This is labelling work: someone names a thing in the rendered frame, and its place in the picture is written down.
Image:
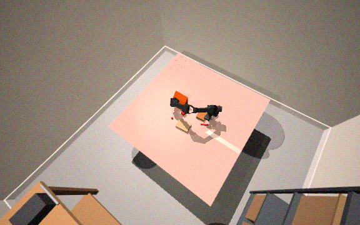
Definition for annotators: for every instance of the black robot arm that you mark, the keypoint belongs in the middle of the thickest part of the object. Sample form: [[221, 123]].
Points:
[[212, 109]]

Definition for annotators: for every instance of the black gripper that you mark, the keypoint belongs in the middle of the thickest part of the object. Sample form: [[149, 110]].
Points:
[[207, 116]]

